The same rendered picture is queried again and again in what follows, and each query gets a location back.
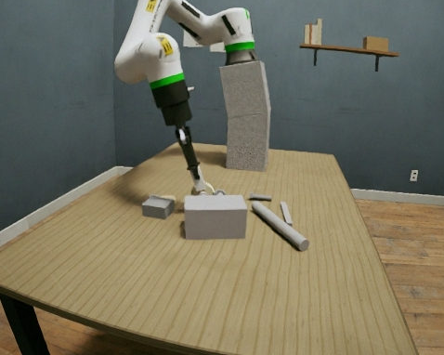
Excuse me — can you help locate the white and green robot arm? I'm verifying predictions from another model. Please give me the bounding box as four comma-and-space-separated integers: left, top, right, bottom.
114, 0, 259, 109

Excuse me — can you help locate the grey flat bar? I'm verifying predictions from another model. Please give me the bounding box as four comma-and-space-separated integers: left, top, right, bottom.
281, 202, 293, 227

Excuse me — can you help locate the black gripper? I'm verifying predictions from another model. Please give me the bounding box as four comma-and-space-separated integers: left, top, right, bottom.
161, 101, 206, 191

